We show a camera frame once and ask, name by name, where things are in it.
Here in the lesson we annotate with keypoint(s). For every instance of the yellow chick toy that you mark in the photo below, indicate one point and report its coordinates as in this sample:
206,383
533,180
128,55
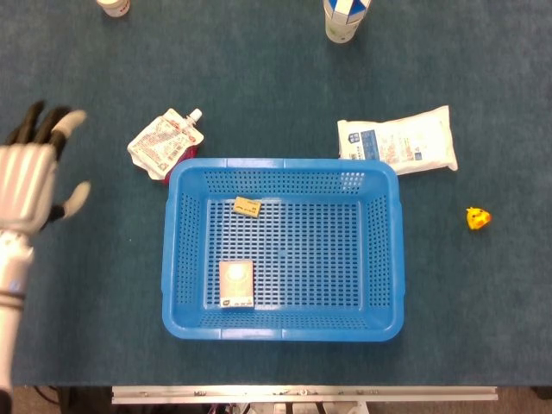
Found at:
478,219

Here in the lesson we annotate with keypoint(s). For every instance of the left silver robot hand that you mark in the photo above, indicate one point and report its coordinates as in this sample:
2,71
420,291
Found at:
26,185

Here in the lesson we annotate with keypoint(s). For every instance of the blue white snake cube puzzle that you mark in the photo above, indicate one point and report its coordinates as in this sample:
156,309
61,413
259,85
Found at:
345,6

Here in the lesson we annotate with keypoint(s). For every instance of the white paper cup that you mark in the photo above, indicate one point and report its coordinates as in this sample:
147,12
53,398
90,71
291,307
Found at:
343,30

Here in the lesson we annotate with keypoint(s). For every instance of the white spouted drink pouch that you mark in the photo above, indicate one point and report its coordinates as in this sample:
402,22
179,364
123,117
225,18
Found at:
161,142

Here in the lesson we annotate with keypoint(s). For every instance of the blue plastic perforated basket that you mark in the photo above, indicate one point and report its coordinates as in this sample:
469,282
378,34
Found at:
302,259

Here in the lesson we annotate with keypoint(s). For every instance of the white wet wipes pack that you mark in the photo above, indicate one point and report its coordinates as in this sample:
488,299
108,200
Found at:
401,142

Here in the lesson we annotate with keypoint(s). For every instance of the small pink white carton box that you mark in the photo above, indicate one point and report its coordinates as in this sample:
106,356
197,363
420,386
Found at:
236,282

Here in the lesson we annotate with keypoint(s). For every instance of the white jar with red label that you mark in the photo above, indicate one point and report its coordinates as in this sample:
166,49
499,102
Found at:
113,6

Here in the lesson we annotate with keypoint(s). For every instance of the aluminium profile rail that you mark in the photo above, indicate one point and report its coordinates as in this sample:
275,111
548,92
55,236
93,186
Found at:
302,393

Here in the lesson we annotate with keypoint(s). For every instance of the blue-green table cloth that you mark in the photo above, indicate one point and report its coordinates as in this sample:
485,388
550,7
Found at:
86,302

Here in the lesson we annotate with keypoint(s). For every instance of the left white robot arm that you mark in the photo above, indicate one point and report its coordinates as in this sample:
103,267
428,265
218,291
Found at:
10,302

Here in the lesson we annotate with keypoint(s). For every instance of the small yellow packet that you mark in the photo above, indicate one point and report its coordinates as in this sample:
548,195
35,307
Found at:
247,206

